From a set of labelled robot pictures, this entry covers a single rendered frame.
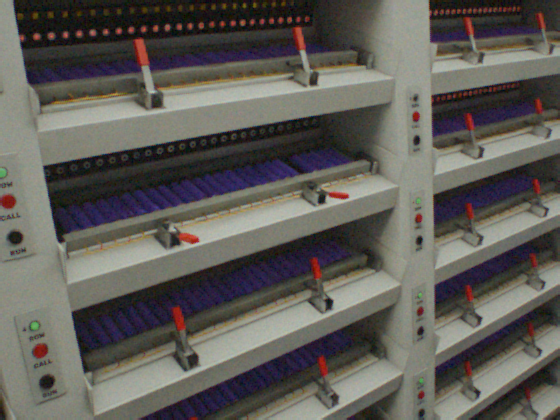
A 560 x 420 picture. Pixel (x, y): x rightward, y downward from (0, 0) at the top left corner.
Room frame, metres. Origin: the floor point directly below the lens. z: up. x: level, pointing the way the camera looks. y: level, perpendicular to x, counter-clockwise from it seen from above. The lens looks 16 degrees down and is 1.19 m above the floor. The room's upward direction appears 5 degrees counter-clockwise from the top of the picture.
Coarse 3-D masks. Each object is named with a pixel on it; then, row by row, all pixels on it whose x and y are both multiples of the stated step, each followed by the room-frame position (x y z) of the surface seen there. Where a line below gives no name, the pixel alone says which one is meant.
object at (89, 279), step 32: (160, 160) 0.96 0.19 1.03; (192, 160) 1.00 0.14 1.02; (288, 160) 1.10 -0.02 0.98; (352, 160) 1.13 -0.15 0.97; (384, 160) 1.07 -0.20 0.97; (352, 192) 1.00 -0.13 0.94; (384, 192) 1.02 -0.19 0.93; (224, 224) 0.86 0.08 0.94; (256, 224) 0.87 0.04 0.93; (288, 224) 0.90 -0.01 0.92; (320, 224) 0.94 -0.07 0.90; (64, 256) 0.68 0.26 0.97; (96, 256) 0.75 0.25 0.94; (128, 256) 0.76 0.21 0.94; (160, 256) 0.77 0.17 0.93; (192, 256) 0.80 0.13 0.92; (224, 256) 0.84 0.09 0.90; (96, 288) 0.72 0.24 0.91; (128, 288) 0.75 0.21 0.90
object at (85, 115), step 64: (256, 0) 1.08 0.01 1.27; (64, 64) 0.87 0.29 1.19; (128, 64) 0.91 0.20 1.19; (192, 64) 0.93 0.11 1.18; (256, 64) 0.95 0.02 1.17; (320, 64) 1.03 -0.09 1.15; (384, 64) 1.06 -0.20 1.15; (64, 128) 0.71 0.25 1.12; (128, 128) 0.76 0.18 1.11; (192, 128) 0.82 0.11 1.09
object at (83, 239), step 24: (336, 168) 1.03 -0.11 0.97; (360, 168) 1.05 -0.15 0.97; (240, 192) 0.91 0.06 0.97; (264, 192) 0.93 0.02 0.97; (288, 192) 0.96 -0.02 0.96; (144, 216) 0.82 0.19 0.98; (168, 216) 0.83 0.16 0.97; (192, 216) 0.85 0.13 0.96; (72, 240) 0.74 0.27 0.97; (96, 240) 0.77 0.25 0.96
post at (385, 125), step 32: (320, 0) 1.19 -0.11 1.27; (352, 0) 1.12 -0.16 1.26; (384, 0) 1.06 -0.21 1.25; (416, 0) 1.08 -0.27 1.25; (320, 32) 1.20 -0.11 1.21; (384, 32) 1.06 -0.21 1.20; (416, 32) 1.08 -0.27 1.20; (416, 64) 1.08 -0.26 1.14; (352, 128) 1.14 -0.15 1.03; (384, 128) 1.07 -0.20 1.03; (416, 160) 1.07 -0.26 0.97; (384, 224) 1.08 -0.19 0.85; (416, 256) 1.07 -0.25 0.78; (384, 320) 1.08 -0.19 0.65; (416, 352) 1.06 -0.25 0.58
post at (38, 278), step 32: (0, 0) 0.68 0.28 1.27; (0, 32) 0.68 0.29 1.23; (0, 64) 0.67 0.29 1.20; (0, 96) 0.67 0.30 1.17; (0, 128) 0.67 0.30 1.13; (32, 128) 0.69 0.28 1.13; (32, 160) 0.68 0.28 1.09; (32, 192) 0.68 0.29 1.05; (32, 224) 0.67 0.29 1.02; (0, 256) 0.65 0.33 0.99; (32, 256) 0.67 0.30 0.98; (0, 288) 0.64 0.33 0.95; (32, 288) 0.67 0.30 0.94; (64, 288) 0.69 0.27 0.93; (0, 320) 0.64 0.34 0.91; (64, 320) 0.68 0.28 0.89; (0, 352) 0.64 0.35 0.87; (64, 352) 0.68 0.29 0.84; (0, 384) 0.67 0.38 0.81; (64, 384) 0.67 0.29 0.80; (32, 416) 0.65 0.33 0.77; (64, 416) 0.67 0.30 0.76
